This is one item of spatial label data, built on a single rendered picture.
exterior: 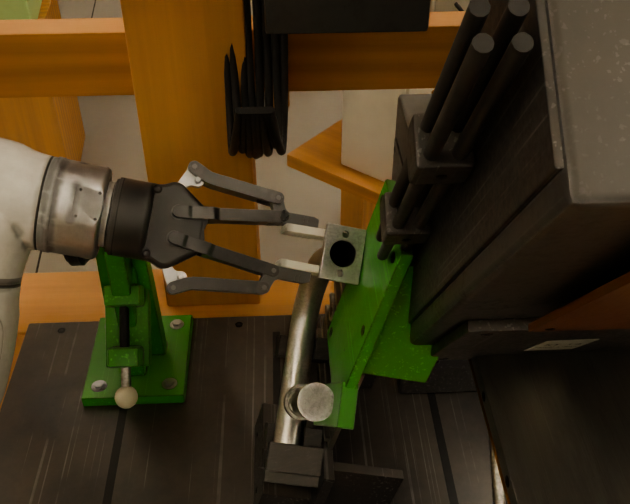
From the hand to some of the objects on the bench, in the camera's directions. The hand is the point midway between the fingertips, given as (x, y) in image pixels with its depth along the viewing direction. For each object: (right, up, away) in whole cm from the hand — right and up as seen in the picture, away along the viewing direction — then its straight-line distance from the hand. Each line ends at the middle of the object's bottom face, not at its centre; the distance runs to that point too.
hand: (315, 252), depth 80 cm
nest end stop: (-3, -27, +10) cm, 29 cm away
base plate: (+15, -23, +21) cm, 35 cm away
